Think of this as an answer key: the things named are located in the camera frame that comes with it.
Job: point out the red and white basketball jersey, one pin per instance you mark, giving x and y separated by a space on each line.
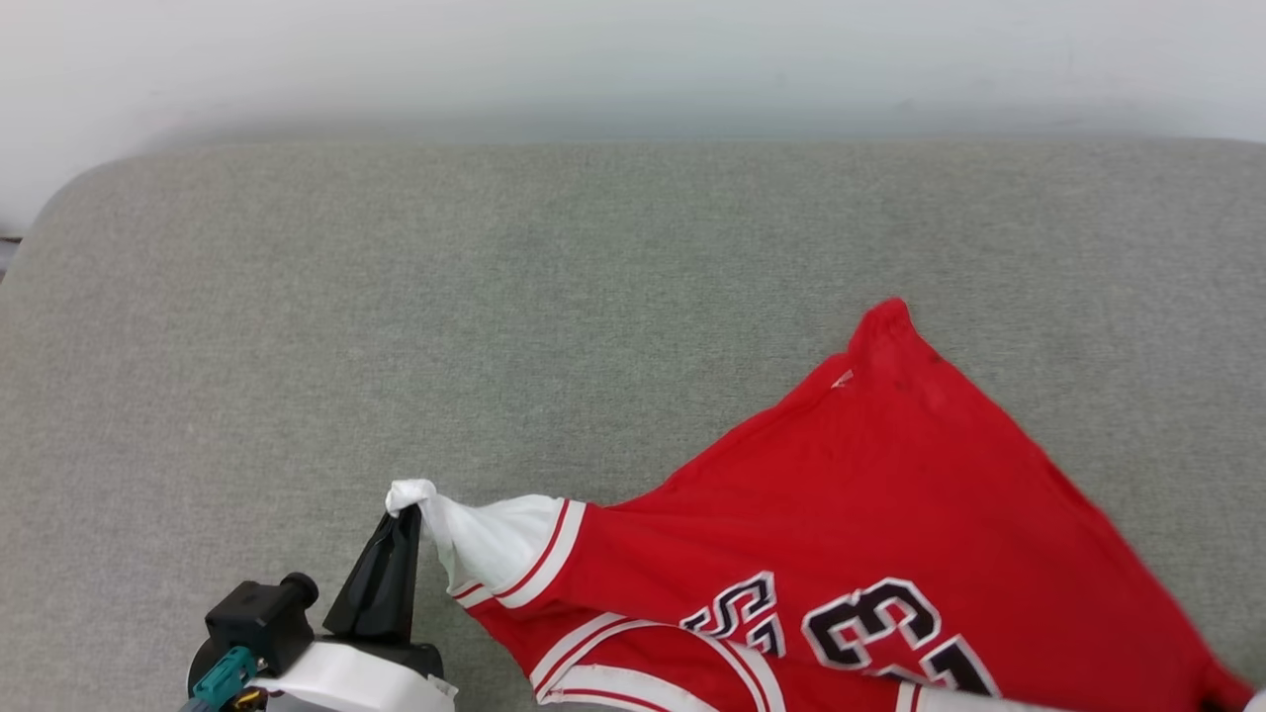
890 514

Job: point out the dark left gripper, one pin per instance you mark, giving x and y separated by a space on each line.
415 655

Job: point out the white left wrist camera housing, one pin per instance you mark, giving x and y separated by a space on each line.
336 682

